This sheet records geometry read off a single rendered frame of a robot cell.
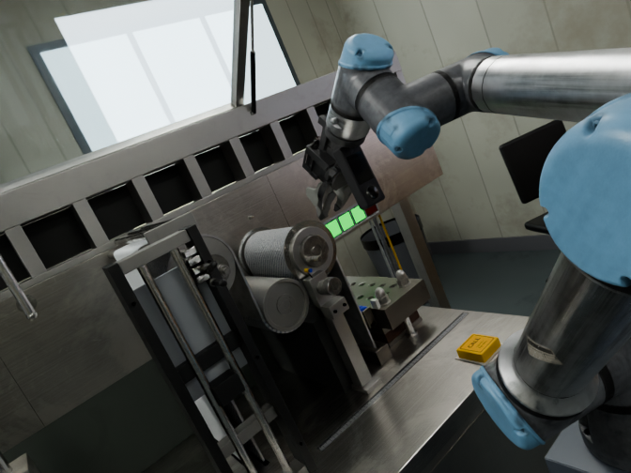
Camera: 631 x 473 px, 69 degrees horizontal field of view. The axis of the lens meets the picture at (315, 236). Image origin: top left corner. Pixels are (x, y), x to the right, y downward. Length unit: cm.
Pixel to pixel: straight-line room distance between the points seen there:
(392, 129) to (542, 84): 18
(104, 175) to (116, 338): 41
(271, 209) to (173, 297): 64
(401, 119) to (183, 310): 49
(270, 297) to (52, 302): 52
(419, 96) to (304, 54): 331
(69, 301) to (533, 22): 300
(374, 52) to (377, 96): 7
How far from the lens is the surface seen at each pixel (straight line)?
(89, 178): 127
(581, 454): 88
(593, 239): 36
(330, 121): 76
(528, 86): 61
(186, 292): 86
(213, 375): 90
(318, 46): 407
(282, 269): 112
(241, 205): 137
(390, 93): 67
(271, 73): 369
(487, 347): 111
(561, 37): 336
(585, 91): 55
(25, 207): 125
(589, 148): 34
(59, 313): 125
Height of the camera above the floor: 150
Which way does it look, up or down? 12 degrees down
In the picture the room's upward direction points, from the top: 24 degrees counter-clockwise
